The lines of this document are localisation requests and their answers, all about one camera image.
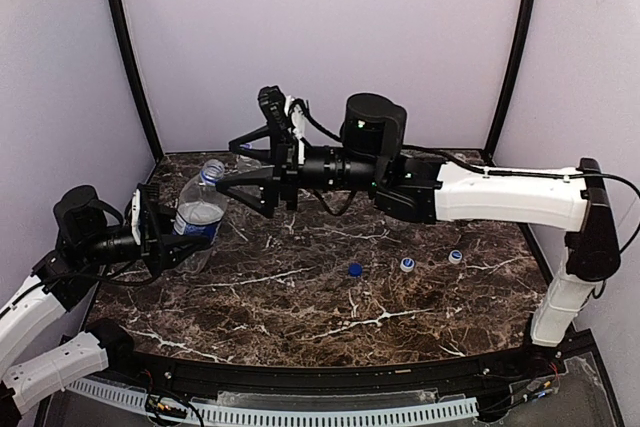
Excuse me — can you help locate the pepsi label bottle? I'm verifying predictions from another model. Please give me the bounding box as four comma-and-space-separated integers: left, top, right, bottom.
174, 159, 228, 274

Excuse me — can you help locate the solid blue bottle cap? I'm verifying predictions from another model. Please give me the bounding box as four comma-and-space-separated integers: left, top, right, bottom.
348, 263, 363, 277

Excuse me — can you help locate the white blue bottle cap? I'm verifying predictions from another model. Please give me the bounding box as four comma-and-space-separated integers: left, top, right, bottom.
448, 250, 463, 264

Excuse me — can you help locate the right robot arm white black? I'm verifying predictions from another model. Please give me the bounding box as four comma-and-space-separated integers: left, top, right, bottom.
218, 86, 622, 348

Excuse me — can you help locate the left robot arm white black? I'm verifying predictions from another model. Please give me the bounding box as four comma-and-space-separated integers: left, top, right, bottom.
1, 184, 209, 426

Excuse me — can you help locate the clear bottle at back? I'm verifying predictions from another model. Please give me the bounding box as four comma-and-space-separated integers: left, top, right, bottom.
237, 155, 262, 173

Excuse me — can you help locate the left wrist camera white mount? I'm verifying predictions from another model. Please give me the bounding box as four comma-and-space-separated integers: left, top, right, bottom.
130, 189, 142, 246

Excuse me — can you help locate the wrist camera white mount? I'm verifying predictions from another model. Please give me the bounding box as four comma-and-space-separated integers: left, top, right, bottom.
257, 86, 307, 146
130, 189, 142, 246

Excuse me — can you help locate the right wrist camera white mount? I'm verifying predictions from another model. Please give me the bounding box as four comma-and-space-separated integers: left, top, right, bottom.
257, 86, 307, 146

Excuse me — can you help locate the left camera black cable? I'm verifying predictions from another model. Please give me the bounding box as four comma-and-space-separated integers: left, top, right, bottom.
59, 196, 161, 288

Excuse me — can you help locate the camera black cable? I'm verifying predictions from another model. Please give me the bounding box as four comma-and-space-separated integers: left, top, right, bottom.
294, 101, 640, 258
59, 196, 161, 288

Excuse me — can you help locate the right camera black cable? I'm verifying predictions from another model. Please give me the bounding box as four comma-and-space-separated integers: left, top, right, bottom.
294, 101, 640, 258

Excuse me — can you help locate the left black frame post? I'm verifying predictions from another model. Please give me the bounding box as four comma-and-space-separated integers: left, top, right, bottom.
107, 0, 164, 164

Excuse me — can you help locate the black frame post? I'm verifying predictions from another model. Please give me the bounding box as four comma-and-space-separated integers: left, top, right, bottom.
483, 0, 535, 161
107, 0, 164, 164

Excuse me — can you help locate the black front table rail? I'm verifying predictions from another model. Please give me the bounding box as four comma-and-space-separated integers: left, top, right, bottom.
97, 327, 577, 399

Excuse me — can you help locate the white slotted cable duct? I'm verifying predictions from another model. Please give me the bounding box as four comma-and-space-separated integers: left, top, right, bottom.
48, 377, 481, 426

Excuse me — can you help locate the right black frame post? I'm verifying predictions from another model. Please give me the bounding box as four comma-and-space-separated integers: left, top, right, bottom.
483, 0, 535, 161

